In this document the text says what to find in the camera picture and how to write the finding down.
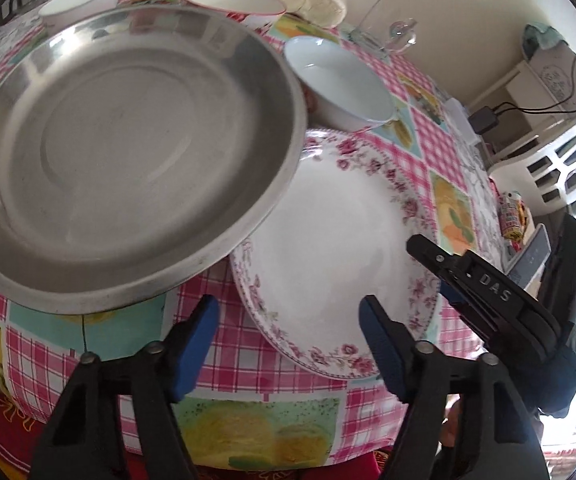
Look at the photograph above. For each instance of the large stainless steel plate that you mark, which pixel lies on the large stainless steel plate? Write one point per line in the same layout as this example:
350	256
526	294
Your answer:
118	150

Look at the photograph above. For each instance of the white patterned box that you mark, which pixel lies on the white patterned box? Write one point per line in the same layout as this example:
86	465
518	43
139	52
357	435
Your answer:
555	77

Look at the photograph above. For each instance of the pink checkered fruit print tablecloth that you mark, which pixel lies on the pink checkered fruit print tablecloth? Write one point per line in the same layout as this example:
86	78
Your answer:
433	135

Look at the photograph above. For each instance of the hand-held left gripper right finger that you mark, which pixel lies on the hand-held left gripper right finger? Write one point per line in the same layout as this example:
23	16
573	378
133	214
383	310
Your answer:
378	345

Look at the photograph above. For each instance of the red and yellow snack packet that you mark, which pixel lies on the red and yellow snack packet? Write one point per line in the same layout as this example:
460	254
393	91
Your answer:
512	220

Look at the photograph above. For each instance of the grey blue flat device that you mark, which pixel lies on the grey blue flat device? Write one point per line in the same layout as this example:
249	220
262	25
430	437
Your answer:
533	257

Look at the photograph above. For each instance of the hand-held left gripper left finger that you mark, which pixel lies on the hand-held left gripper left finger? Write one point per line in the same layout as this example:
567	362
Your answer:
200	345

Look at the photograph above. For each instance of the white plastic lattice basket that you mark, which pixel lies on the white plastic lattice basket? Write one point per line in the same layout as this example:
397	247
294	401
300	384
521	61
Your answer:
558	160

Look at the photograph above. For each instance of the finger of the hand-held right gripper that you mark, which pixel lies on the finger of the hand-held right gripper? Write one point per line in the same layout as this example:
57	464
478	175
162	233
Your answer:
468	272
455	296

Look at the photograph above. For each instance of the round white bowl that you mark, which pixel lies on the round white bowl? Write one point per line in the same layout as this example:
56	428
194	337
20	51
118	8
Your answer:
333	75

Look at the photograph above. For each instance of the pink floral white plate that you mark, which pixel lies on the pink floral white plate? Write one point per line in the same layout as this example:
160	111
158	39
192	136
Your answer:
338	240

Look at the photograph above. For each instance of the teal cloth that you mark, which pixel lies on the teal cloth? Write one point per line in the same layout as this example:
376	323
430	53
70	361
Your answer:
540	35

